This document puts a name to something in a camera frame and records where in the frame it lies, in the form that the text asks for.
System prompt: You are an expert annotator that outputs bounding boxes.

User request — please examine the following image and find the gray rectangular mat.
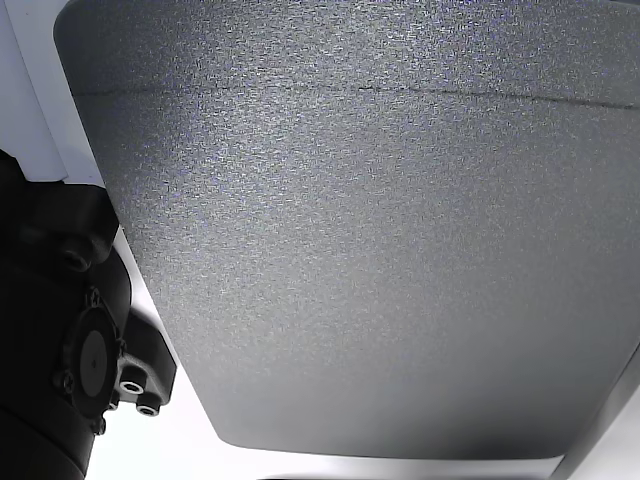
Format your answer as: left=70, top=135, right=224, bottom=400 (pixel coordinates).
left=52, top=0, right=640, bottom=461

